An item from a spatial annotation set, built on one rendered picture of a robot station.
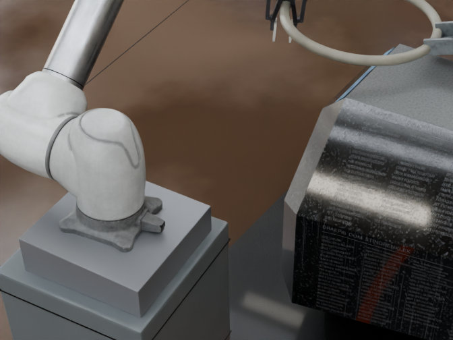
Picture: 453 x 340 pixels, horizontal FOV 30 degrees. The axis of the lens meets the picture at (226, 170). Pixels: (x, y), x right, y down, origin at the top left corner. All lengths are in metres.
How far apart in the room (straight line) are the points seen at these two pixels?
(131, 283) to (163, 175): 1.72
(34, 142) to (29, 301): 0.38
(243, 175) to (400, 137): 1.27
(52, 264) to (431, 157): 1.02
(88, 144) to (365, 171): 0.86
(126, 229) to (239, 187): 1.57
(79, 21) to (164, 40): 2.49
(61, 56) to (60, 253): 0.44
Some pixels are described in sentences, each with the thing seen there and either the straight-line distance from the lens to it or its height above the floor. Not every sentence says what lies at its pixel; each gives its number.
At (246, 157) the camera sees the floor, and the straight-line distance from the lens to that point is 3.58.
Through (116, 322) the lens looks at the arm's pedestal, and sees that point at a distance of 1.85.
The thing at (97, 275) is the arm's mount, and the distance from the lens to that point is 1.84.
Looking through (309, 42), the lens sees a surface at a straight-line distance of 2.44.
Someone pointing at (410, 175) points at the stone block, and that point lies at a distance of 2.30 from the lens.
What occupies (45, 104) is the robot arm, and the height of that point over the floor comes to 1.15.
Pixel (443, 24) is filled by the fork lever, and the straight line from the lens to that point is 2.59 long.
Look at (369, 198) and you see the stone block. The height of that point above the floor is 0.70.
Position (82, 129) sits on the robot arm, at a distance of 1.78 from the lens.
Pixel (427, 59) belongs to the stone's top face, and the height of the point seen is 0.87.
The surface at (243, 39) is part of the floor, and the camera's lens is 4.41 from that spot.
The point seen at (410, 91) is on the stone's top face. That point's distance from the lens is 2.44.
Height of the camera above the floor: 2.17
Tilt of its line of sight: 38 degrees down
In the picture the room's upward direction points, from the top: 1 degrees counter-clockwise
